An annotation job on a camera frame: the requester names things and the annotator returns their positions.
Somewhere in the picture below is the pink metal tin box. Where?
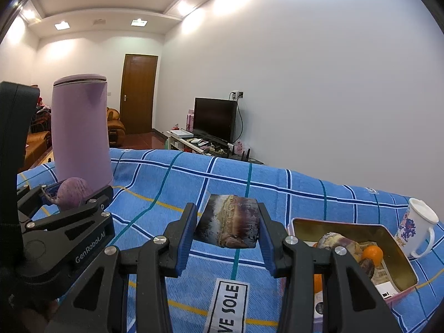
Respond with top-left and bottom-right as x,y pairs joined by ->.
284,217 -> 419,320

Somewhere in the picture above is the white mug with purple print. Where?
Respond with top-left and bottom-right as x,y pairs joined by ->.
395,198 -> 439,259

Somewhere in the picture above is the orange leather sofa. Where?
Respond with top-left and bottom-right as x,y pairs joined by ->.
24,130 -> 52,167

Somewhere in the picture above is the purple round radish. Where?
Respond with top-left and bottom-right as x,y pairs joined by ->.
55,178 -> 94,211

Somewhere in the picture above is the white printed leaflet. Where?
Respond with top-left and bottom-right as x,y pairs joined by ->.
314,239 -> 399,320

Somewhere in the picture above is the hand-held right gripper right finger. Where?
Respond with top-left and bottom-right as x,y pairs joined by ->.
257,203 -> 392,333

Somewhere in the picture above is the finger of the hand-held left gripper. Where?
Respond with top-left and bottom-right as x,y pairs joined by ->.
19,185 -> 115,235
17,183 -> 61,221

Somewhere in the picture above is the brown wooden door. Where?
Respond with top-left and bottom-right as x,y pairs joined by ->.
119,54 -> 159,135

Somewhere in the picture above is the pink electric kettle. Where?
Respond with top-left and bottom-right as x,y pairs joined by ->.
51,74 -> 114,188

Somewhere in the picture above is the black power cable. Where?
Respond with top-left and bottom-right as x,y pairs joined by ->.
229,92 -> 245,143

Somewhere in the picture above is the dark brown water chestnut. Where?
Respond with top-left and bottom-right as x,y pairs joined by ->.
357,258 -> 376,278

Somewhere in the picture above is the white television stand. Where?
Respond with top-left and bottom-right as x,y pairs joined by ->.
166,130 -> 264,165

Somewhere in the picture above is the black television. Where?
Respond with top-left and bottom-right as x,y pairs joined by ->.
193,97 -> 238,143

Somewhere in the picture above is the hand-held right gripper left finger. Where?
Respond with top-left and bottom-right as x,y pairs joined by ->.
55,203 -> 198,333

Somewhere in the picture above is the blue plaid blanket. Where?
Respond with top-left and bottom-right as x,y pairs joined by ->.
17,148 -> 441,333

